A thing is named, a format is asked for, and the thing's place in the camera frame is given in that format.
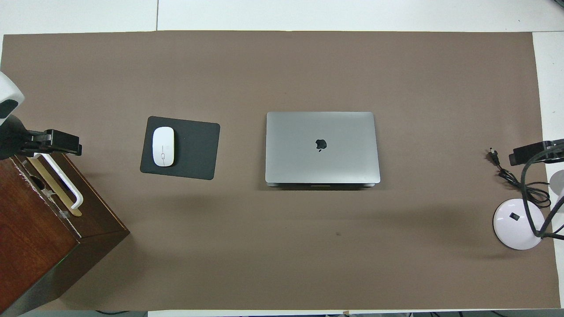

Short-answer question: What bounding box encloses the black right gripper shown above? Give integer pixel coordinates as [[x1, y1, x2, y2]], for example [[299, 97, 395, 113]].
[[510, 139, 564, 166]]

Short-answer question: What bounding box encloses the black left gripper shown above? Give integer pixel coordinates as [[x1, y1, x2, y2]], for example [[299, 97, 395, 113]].
[[0, 114, 83, 160]]

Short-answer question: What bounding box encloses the silver laptop with apple logo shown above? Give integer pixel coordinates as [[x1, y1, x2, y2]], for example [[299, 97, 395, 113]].
[[265, 111, 381, 188]]

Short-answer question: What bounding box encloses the white desk lamp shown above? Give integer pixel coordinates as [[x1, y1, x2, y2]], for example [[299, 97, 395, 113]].
[[492, 170, 564, 251]]

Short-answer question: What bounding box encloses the dark brown wooden box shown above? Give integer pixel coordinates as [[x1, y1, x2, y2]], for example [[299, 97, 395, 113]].
[[0, 152, 130, 317]]

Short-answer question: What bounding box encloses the white computer mouse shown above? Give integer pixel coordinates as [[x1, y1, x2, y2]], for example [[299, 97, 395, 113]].
[[152, 126, 175, 167]]

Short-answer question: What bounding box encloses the black mouse pad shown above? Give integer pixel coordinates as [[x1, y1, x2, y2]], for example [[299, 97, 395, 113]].
[[140, 116, 221, 181]]

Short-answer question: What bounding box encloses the brown table mat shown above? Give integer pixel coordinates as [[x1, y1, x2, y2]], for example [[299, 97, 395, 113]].
[[0, 31, 561, 311]]

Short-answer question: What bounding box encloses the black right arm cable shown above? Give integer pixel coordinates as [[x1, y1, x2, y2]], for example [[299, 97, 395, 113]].
[[520, 143, 564, 240]]

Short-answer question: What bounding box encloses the black lamp power cable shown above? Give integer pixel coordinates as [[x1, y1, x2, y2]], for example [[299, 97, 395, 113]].
[[488, 147, 552, 209]]

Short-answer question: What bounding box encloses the white box handle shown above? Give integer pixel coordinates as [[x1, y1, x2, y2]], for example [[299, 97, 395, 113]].
[[27, 152, 84, 212]]

